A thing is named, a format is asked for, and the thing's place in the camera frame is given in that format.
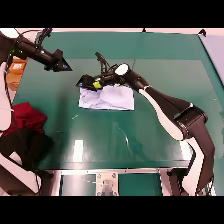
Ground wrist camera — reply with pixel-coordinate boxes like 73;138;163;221
94;51;118;76
34;27;54;47

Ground silver frame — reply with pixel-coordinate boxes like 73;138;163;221
40;167;198;197

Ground black garment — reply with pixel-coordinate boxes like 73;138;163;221
0;127;55;172

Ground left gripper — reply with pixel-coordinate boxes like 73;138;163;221
43;48;73;72

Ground white T-shirt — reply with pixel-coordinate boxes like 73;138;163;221
78;83;136;112

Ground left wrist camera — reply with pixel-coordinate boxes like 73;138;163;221
34;27;54;47

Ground black cable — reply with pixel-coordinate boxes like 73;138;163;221
12;28;45;37

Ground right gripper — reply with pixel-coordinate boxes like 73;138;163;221
75;73;114;90

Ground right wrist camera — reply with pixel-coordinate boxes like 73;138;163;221
94;51;118;76

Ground red garment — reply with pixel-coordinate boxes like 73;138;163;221
11;102;48;135

